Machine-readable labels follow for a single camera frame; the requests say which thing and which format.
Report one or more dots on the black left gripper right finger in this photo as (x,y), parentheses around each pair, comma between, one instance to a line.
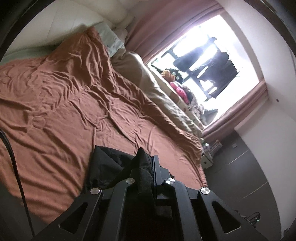
(190,214)

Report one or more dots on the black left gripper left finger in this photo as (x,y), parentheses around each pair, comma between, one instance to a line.
(96,215)

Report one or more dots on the large black garment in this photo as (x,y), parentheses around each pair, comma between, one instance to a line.
(109,166)

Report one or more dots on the clothes clutter on windowsill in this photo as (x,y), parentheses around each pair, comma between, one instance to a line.
(170,81)

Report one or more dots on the white bedside cabinet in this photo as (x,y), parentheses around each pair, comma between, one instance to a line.
(206,161)

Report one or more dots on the white rack on cabinet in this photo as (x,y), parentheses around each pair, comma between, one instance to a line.
(213,148)

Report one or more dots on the rust brown bed sheet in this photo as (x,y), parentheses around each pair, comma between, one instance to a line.
(56,109)

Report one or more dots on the beige duvet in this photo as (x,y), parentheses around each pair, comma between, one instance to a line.
(131,67)

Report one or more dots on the light patterned pillow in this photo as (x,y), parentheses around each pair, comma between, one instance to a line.
(113,40)

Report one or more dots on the pink curtain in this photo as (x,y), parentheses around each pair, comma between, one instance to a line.
(157,24)

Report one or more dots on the cream padded headboard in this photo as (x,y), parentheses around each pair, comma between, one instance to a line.
(62,18)

